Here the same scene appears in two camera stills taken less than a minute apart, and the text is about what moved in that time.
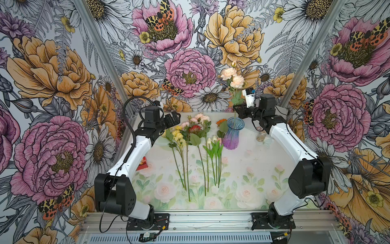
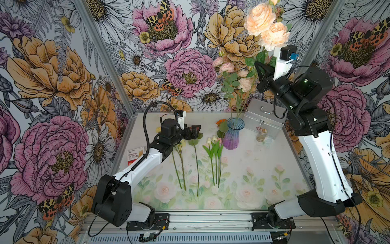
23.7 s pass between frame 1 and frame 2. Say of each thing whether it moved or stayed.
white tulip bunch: stayed
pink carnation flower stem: moved
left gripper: moved
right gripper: moved
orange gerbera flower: stayed
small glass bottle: stayed
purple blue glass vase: stayed
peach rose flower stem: moved
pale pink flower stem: moved
